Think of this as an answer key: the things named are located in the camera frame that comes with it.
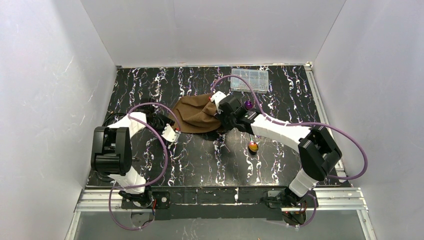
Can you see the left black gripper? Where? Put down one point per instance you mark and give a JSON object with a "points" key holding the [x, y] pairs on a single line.
{"points": [[162, 122]]}

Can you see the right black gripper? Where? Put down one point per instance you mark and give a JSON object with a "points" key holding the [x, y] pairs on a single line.
{"points": [[222, 112]]}

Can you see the brown burlap napkin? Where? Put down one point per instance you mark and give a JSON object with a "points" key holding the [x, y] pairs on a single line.
{"points": [[196, 114]]}

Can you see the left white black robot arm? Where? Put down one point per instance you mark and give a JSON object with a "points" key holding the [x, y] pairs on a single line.
{"points": [[111, 154]]}

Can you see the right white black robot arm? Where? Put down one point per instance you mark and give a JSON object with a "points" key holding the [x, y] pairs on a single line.
{"points": [[317, 149]]}

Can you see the purple spoon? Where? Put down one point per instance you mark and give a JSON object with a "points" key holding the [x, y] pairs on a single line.
{"points": [[248, 105]]}

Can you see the clear plastic organizer box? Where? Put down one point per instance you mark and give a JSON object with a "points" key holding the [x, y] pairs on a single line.
{"points": [[258, 80]]}

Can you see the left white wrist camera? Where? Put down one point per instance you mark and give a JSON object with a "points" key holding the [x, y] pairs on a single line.
{"points": [[169, 134]]}

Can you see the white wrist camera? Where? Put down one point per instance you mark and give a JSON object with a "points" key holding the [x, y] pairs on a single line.
{"points": [[217, 97], [169, 134]]}

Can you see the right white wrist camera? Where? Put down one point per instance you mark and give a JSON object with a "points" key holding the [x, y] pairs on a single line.
{"points": [[217, 97]]}

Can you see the black coiled cable yellow plug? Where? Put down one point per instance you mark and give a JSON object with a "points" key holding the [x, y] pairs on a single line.
{"points": [[111, 116]]}

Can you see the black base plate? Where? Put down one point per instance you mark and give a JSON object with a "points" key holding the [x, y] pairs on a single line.
{"points": [[223, 202]]}

